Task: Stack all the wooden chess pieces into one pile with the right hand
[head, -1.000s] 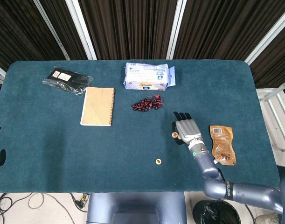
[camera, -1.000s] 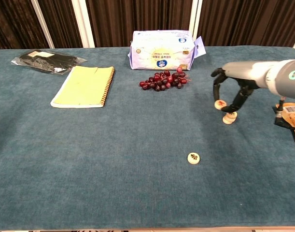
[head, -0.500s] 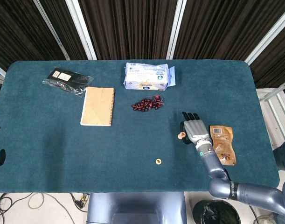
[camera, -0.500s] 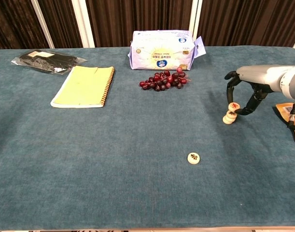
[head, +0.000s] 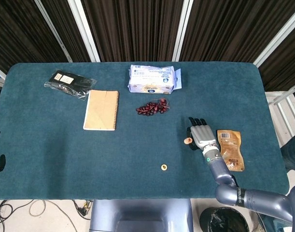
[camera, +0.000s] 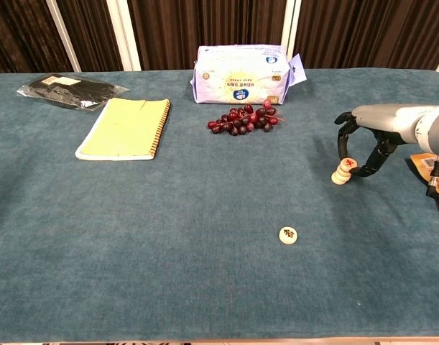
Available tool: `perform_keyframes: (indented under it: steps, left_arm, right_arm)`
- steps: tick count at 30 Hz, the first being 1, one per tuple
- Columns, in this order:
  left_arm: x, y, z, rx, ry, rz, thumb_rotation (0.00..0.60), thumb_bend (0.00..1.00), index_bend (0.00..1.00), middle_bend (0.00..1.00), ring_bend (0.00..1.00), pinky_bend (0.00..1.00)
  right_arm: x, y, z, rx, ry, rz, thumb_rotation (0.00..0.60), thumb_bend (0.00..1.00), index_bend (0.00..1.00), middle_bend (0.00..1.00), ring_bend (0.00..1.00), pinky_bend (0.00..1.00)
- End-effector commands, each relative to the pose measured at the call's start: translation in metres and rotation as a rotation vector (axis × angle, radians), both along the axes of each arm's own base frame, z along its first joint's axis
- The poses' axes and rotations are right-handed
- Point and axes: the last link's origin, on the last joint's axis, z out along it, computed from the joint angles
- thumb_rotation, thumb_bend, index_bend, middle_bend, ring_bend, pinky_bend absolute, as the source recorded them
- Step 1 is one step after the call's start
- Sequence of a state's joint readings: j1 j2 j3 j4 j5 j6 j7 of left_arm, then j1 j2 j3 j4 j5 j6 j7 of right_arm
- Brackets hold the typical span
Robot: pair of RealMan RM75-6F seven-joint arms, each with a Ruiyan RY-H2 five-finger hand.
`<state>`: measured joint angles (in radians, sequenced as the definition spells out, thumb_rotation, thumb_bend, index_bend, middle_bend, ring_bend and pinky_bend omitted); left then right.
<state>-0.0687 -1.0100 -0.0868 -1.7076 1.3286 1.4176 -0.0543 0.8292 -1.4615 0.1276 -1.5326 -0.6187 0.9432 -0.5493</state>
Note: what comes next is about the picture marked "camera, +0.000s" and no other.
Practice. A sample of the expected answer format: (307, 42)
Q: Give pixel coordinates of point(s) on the spiral-bound yellow notebook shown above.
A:
(125, 129)

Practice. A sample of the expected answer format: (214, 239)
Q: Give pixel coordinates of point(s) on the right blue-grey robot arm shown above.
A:
(436, 131)

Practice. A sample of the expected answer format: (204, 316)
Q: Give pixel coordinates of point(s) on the black item in plastic bag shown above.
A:
(72, 91)

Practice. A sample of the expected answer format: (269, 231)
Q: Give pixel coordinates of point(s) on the brown spout pouch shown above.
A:
(420, 160)

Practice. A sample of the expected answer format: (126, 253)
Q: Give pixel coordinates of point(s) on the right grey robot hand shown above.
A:
(388, 120)

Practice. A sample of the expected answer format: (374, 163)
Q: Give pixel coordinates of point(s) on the wooden token bottom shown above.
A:
(288, 235)

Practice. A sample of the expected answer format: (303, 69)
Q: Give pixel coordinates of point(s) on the white purple tissue pack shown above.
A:
(240, 75)

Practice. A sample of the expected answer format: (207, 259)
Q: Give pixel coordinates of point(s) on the dark brown pleated curtain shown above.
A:
(204, 32)

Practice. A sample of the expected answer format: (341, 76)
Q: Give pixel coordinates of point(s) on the bunch of dark red grapes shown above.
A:
(240, 122)

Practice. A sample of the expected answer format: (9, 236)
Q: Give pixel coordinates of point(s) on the teal table cloth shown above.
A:
(169, 233)

